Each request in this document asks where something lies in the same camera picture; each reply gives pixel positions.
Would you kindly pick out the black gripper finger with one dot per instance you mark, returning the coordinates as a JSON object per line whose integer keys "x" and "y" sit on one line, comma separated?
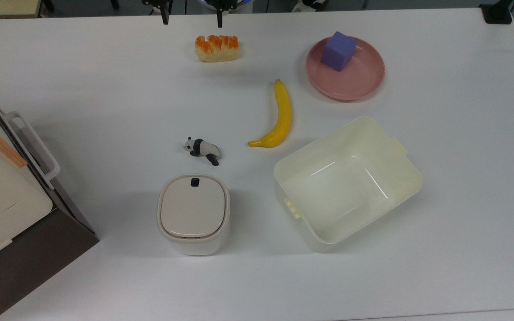
{"x": 164, "y": 15}
{"x": 219, "y": 18}

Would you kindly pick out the cream open plastic bin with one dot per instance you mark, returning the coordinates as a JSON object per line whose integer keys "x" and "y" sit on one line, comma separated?
{"x": 346, "y": 191}

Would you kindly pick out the dark brown drawer cabinet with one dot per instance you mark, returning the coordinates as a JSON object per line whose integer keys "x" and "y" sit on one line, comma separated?
{"x": 29, "y": 267}

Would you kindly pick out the orange glazed toy bread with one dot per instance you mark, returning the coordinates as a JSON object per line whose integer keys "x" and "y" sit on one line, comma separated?
{"x": 217, "y": 48}

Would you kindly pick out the yellow toy banana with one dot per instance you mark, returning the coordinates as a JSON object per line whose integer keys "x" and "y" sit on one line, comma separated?
{"x": 283, "y": 116}

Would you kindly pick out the purple foam cube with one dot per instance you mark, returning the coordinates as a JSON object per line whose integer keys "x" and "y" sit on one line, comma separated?
{"x": 338, "y": 51}

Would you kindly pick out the small panda figurine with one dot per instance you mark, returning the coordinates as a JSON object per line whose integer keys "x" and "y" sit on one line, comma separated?
{"x": 201, "y": 148}

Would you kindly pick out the pink plate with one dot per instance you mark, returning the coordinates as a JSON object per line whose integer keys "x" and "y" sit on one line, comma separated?
{"x": 359, "y": 82}

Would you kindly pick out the light wooden desk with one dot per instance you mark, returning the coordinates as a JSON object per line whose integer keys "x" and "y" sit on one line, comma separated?
{"x": 2, "y": 6}

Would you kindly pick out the white lidded trash can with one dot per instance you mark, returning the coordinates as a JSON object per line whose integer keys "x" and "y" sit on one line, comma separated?
{"x": 193, "y": 209}

